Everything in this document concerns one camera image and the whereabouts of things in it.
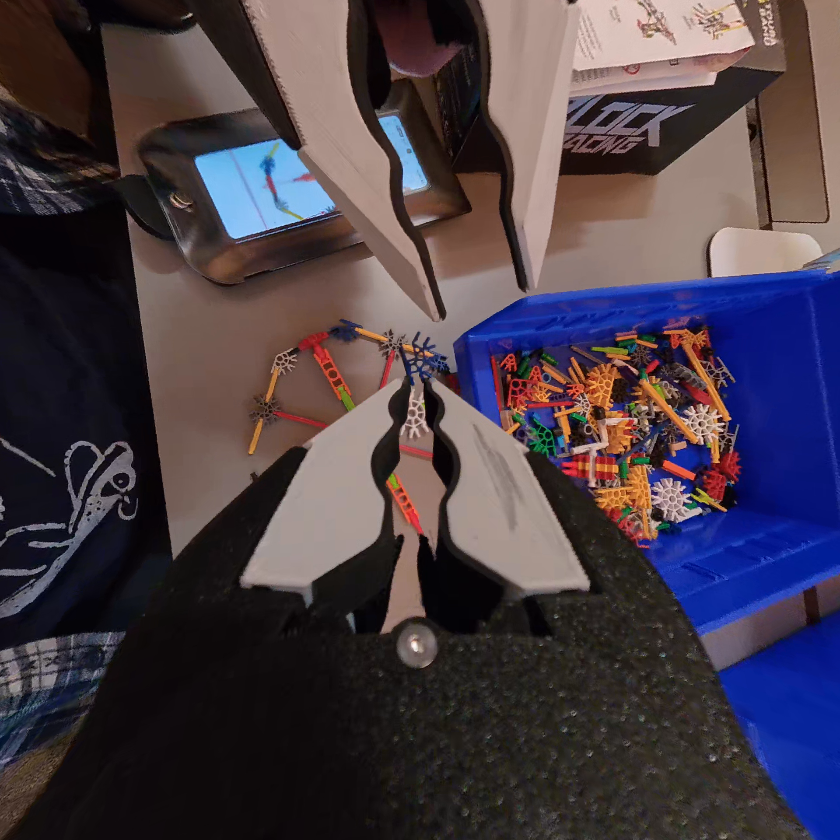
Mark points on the instruction booklet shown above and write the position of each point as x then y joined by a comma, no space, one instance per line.
656,33

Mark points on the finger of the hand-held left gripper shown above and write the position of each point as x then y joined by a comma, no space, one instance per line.
531,98
321,98

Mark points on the pile of colourful toy pieces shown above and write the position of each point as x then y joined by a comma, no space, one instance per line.
630,420

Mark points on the wooden door panel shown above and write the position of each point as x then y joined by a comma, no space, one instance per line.
39,59

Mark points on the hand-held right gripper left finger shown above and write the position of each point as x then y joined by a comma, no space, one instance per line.
315,518

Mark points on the black printed box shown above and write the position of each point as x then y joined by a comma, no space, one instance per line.
623,138

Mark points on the person's plaid shirt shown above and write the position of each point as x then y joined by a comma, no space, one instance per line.
39,676

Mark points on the blue snowflake connector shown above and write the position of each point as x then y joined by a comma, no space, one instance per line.
420,361

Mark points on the person in dark printed shirt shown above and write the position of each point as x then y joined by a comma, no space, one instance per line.
65,367

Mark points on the blue plastic storage bin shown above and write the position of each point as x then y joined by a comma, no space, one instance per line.
774,367
787,722

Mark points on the spoked construction toy wheel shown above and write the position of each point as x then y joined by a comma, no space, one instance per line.
328,374

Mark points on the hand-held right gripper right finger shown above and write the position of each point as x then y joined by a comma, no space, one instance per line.
518,525

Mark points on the person's left hand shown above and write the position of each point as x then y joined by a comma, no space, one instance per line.
410,39

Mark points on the smartphone in metal holder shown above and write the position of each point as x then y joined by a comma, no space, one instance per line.
197,243

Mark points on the white rounded sheet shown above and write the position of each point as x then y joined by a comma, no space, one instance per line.
761,253

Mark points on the aluminium bar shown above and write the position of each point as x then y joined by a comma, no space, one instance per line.
823,260

